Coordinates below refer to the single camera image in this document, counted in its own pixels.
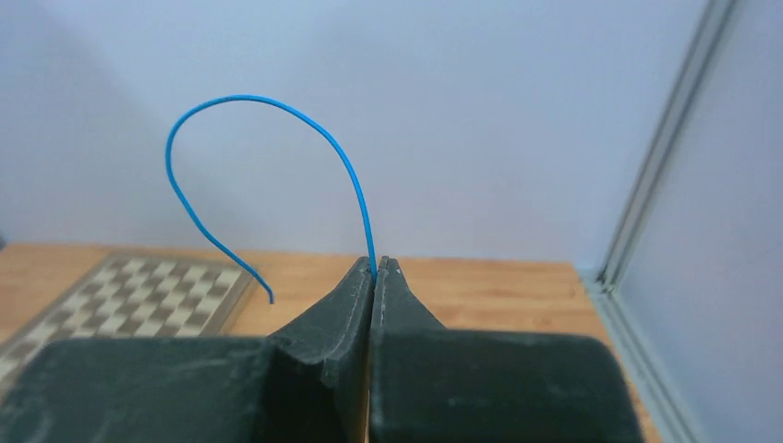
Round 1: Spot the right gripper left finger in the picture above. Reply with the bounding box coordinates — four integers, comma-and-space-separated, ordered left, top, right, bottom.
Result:
1, 257, 374, 442

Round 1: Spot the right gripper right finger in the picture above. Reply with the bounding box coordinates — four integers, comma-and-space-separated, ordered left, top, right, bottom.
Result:
369, 257, 644, 442

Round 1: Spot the thin blue wire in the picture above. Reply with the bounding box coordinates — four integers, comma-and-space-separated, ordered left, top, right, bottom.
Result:
164, 94, 379, 305

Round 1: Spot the wooden chessboard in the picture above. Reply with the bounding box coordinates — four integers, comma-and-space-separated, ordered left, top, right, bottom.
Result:
1, 253, 258, 394

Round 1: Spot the right aluminium frame post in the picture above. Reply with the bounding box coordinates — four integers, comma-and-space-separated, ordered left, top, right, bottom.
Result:
596, 0, 738, 292

